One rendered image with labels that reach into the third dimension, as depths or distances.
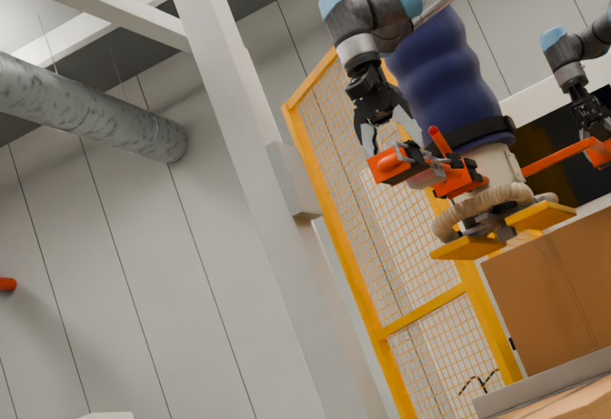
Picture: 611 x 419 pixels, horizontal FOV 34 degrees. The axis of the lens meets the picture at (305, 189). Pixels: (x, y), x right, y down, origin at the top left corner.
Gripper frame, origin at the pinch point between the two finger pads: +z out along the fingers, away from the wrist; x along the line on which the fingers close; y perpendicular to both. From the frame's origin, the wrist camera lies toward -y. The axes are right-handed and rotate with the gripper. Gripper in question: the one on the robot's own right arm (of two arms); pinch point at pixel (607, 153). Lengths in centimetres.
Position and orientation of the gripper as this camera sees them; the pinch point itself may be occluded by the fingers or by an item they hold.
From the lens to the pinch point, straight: 267.2
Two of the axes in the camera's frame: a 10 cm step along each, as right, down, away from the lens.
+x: 8.3, -4.2, -3.7
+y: -4.4, -0.8, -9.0
